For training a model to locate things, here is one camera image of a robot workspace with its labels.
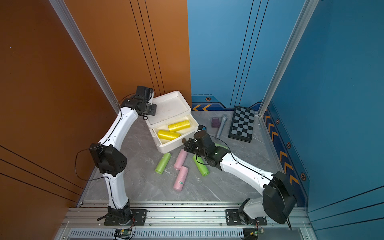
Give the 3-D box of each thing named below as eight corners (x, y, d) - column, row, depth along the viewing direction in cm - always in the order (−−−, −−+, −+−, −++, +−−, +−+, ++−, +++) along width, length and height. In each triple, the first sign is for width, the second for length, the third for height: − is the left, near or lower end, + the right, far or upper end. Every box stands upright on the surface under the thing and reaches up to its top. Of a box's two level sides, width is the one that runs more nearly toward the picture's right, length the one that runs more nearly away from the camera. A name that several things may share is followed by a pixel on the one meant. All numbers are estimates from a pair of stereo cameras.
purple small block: (211, 128, 112) (212, 124, 109) (211, 120, 117) (211, 116, 114) (219, 128, 112) (219, 124, 109) (218, 120, 117) (218, 116, 114)
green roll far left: (155, 172, 90) (154, 170, 88) (166, 153, 98) (165, 151, 96) (161, 174, 89) (160, 172, 87) (171, 155, 97) (171, 153, 95)
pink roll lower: (173, 189, 84) (172, 187, 81) (182, 167, 92) (181, 165, 89) (180, 191, 83) (180, 189, 80) (189, 170, 91) (189, 167, 88)
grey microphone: (215, 137, 107) (216, 134, 104) (222, 118, 119) (222, 115, 116) (220, 139, 106) (221, 135, 103) (226, 119, 118) (227, 116, 115)
